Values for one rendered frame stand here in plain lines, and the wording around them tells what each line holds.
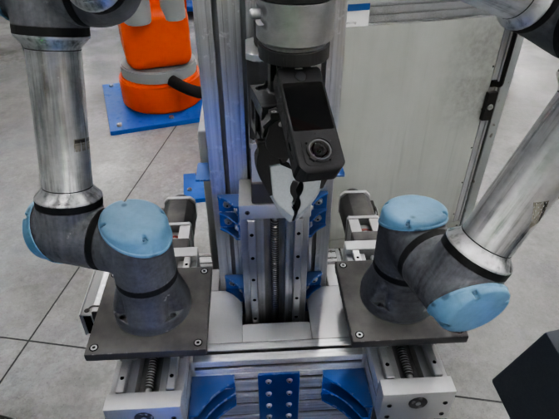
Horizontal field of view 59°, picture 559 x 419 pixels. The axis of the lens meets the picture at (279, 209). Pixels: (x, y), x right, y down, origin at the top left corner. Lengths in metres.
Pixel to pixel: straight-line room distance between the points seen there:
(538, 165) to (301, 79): 0.40
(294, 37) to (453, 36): 1.71
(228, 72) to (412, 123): 1.45
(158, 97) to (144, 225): 3.21
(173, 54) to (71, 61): 3.15
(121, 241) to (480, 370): 1.79
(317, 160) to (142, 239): 0.48
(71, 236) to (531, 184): 0.74
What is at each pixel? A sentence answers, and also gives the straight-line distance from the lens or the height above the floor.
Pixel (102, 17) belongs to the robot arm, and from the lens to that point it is 0.79.
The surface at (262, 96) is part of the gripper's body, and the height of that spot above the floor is 1.57.
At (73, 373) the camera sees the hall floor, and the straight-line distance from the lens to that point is 2.34.
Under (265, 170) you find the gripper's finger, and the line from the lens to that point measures 0.54.
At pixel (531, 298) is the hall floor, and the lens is 2.73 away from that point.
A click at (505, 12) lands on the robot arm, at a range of 0.78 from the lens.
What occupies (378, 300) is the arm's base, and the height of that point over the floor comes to 1.07.
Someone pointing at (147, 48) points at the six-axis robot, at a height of 0.55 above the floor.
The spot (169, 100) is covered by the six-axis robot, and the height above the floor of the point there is 0.16.
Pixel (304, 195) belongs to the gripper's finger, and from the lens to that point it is 0.57.
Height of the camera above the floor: 1.79
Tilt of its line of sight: 37 degrees down
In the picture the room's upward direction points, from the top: straight up
